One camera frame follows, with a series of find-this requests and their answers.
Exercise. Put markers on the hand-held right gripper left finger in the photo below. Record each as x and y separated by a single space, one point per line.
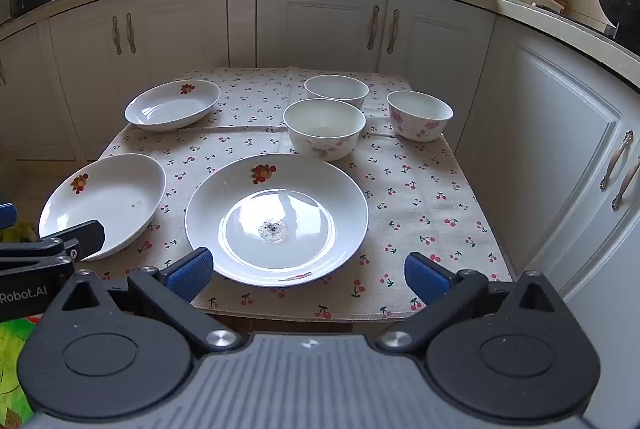
192 271

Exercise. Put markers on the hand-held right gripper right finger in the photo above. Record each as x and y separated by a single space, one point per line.
425 271

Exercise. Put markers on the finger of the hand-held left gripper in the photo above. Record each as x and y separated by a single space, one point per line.
85 239
7 216

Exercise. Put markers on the oval white plate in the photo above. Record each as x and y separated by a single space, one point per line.
170 109
115 199

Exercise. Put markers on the large round white plate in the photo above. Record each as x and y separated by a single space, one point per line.
300 194

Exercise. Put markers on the white pink floral bowl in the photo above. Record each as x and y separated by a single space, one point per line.
335 89
325 124
420 119

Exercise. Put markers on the green printed bag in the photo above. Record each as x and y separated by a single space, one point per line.
15 359

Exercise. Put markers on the cherry print tablecloth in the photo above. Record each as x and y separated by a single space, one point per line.
425 189

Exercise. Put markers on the white kitchen cabinet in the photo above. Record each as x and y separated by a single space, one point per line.
320 19

